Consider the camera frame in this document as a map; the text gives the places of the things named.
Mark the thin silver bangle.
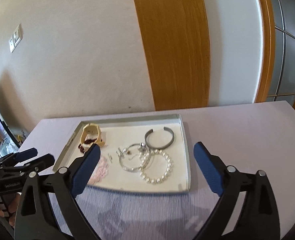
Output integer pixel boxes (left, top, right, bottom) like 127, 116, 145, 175
119, 142, 151, 172

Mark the grey metal cuff bracelet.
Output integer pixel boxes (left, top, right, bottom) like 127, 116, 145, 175
144, 126, 175, 150

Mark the white wall socket plate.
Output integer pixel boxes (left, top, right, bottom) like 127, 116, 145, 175
9, 24, 23, 53

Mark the person left hand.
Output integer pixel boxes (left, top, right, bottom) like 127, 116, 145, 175
0, 193, 21, 228

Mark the grey cardboard tray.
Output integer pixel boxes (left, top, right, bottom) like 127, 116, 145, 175
52, 114, 191, 194

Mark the pink bead bracelet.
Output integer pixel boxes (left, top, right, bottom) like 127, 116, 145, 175
87, 154, 110, 184

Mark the white pearl bracelet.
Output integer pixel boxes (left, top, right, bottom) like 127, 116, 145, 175
138, 149, 174, 185

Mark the dark red bead necklace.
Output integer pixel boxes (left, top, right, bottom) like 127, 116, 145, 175
77, 136, 101, 153

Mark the cream yellow wristwatch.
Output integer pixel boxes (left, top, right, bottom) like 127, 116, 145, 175
80, 123, 105, 147

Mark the wooden frame glass door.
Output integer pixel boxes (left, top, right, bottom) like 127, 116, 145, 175
254, 0, 295, 105

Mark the orange wooden wall panel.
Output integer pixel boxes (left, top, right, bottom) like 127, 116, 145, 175
134, 0, 211, 111

